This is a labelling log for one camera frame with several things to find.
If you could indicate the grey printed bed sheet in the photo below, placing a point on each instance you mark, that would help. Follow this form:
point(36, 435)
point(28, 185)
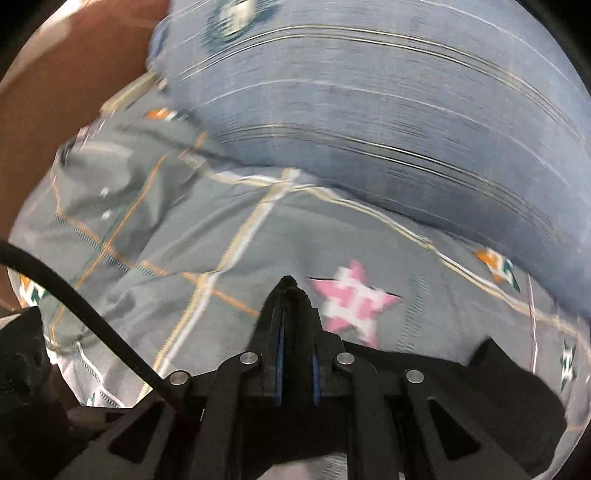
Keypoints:
point(184, 240)

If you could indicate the blue-grey striped pillow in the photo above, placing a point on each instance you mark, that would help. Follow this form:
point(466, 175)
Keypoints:
point(369, 115)

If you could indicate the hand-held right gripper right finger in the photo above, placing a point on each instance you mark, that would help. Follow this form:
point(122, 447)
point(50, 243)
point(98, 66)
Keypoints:
point(324, 357)

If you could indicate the black pants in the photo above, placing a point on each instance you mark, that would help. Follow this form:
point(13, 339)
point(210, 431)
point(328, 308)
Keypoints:
point(508, 387)

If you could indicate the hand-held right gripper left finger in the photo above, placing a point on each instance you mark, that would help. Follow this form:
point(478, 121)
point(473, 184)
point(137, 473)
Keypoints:
point(271, 355)

